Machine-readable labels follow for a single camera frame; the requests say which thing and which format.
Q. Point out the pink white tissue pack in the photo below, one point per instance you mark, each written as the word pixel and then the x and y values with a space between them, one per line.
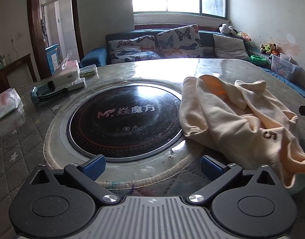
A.
pixel 66 71

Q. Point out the green packet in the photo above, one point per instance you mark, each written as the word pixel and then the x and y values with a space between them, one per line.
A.
pixel 88 71

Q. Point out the green and brown plush toys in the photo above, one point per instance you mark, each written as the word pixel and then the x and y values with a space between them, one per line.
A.
pixel 268 47

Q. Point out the white plastic bag package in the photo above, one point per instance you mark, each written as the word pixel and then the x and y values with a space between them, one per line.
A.
pixel 5 103

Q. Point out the blue cardboard box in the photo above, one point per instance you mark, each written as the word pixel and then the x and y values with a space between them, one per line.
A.
pixel 51 59

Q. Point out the butterfly print pillow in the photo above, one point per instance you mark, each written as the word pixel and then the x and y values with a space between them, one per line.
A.
pixel 132 49
pixel 179 42

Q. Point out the green bowl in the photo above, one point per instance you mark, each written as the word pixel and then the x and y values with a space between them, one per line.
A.
pixel 258 59

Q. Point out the dark wooden sideboard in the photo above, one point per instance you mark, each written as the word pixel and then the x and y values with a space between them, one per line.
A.
pixel 15 67

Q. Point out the round black induction cooktop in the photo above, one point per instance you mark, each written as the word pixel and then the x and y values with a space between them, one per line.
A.
pixel 122 129

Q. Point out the dark wooden door frame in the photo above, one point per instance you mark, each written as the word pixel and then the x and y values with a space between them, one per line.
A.
pixel 33 29

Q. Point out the white flat box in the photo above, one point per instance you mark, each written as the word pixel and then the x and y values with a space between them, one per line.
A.
pixel 76 84

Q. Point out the colourful plush toy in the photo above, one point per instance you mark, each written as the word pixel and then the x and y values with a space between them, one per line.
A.
pixel 244 36

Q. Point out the panda plush toy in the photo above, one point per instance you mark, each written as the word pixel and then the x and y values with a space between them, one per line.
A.
pixel 226 28

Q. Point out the clear plastic storage box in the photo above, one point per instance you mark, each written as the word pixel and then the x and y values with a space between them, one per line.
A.
pixel 283 67

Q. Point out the blue smartwatch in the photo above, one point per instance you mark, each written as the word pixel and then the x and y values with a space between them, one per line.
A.
pixel 45 94

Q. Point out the blue sofa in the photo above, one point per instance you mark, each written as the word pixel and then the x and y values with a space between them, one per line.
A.
pixel 94 56

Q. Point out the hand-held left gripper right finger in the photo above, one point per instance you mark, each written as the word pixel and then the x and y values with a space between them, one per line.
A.
pixel 212 167

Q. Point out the cream garment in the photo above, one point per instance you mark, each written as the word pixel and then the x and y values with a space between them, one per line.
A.
pixel 229 119

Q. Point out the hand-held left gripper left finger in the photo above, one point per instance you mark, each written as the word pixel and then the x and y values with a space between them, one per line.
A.
pixel 94 166

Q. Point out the grey pillow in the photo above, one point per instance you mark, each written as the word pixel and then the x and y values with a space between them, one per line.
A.
pixel 229 47

